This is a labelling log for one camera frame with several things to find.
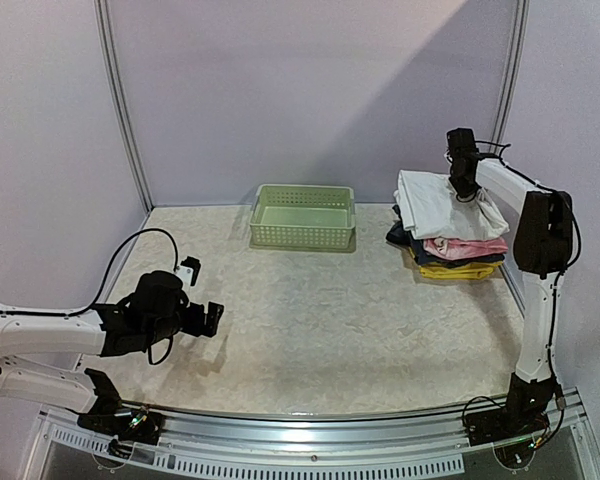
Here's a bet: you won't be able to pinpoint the white cloth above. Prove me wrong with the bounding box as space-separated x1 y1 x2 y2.
394 170 509 241

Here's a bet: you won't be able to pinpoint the pink patterned shorts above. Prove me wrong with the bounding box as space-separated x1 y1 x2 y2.
423 237 508 261

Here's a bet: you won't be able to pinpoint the green plastic basket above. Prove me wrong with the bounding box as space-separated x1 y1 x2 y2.
249 184 356 253

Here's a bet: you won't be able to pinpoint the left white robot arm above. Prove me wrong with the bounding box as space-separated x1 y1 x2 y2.
0 267 224 434

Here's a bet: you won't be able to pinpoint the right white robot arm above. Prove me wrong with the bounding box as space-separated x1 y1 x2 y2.
446 128 575 436

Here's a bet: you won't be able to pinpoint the navy folded garment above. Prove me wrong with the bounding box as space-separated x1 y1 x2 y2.
386 205 505 268

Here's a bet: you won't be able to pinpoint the yellow folded garment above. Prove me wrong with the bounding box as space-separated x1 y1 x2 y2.
409 249 504 280

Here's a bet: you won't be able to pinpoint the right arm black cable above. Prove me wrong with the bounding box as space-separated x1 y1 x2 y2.
474 139 582 401

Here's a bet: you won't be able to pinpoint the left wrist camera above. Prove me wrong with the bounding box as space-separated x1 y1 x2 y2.
174 256 201 287

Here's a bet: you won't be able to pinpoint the right aluminium frame post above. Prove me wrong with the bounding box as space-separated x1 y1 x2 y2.
490 0 530 144

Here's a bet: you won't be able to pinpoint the aluminium frame post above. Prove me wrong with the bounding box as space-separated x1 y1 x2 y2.
490 0 530 144
94 0 154 214

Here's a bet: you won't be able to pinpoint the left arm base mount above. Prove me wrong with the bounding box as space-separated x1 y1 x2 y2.
77 368 165 451

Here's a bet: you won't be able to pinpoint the front aluminium rail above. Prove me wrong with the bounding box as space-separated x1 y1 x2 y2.
27 387 600 480

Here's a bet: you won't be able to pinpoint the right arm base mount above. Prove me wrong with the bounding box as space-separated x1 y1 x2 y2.
461 380 566 470

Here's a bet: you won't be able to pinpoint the left aluminium frame post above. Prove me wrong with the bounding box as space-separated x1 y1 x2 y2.
94 0 154 214

